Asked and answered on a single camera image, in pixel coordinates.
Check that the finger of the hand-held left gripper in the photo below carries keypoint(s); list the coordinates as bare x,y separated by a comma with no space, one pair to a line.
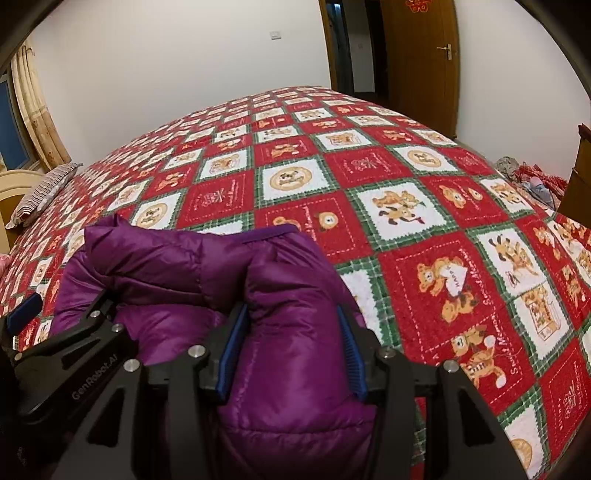
25,310
94,314

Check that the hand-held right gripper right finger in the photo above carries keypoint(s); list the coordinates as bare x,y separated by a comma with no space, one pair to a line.
352,360

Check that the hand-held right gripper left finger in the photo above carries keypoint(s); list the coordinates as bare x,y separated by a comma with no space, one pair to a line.
231,355

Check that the purple down jacket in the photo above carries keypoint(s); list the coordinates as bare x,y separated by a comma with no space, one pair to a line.
286,286

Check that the pile of clothes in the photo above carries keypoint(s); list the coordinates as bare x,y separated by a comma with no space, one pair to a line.
531,182

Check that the pink cloth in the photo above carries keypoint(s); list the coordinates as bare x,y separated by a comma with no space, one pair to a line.
3,264

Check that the grey striped pillow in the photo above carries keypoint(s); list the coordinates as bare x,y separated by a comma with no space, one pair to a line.
41,196

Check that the cream bed headboard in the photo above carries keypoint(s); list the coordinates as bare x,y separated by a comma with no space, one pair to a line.
14,184

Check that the red checked printed blanket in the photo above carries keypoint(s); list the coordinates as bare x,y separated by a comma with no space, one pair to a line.
415,207

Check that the window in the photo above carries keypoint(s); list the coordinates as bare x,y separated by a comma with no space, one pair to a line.
11,129

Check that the beige patterned curtain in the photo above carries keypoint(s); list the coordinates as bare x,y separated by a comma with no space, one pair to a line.
39,115

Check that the brown wooden cabinet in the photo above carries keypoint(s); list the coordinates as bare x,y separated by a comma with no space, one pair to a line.
577,184

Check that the brown wooden door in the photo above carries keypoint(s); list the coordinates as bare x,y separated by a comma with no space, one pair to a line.
415,69

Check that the red paper door decoration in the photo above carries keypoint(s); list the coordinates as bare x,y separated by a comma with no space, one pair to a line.
416,4

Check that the wooden door frame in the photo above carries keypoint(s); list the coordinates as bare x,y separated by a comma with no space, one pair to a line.
334,46

